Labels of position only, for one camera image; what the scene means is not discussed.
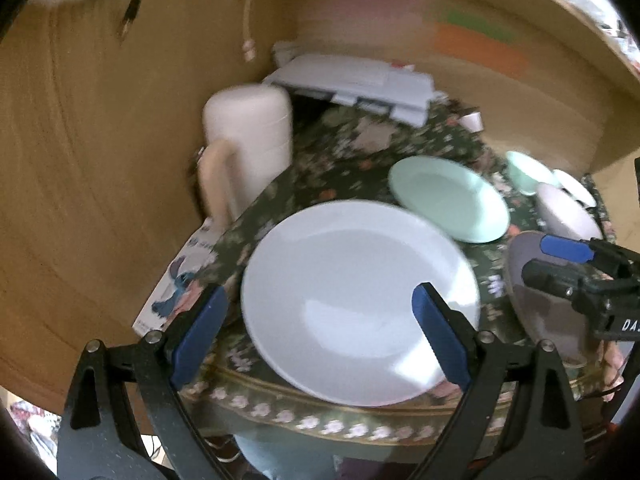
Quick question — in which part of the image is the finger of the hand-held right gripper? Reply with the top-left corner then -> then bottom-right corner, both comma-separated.
521,258 -> 608,312
541,234 -> 638,281

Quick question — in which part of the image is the stack of white papers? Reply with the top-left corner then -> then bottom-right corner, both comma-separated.
262,40 -> 436,128

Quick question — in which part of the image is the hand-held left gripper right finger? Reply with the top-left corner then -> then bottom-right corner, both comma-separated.
411,282 -> 586,480

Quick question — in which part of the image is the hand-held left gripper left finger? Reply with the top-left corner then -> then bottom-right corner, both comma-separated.
56,284 -> 231,480

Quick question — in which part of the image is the mint green bowl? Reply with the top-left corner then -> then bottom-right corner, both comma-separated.
505,151 -> 561,196

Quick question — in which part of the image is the orange sticky note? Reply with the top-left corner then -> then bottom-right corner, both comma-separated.
435,22 -> 528,78

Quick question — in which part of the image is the large white plate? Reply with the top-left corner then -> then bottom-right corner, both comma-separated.
240,200 -> 482,407

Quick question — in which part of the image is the Stitch cartoon booklet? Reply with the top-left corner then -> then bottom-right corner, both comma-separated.
132,217 -> 226,341

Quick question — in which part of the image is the dark floral tablecloth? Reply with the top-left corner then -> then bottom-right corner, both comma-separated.
150,100 -> 616,461

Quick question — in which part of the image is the green sticky note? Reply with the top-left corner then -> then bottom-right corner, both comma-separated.
445,7 -> 516,43

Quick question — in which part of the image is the small white patterned bowl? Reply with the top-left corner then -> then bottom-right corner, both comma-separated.
552,169 -> 598,208

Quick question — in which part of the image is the hanging white cord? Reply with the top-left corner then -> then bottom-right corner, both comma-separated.
231,0 -> 258,61

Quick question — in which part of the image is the grey plate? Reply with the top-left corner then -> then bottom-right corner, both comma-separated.
502,230 -> 608,368

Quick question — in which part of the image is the mint green plate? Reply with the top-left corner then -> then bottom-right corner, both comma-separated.
389,156 -> 511,244

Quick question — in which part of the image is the person's right hand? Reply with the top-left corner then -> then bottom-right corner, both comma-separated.
597,342 -> 627,402

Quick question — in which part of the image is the white container with handle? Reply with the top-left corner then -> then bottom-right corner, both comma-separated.
195,85 -> 293,233

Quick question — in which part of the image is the dark hanging tassel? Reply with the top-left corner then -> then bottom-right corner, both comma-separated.
117,0 -> 151,41

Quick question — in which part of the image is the pale pink bowl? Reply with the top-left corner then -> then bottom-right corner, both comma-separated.
536,182 -> 603,251

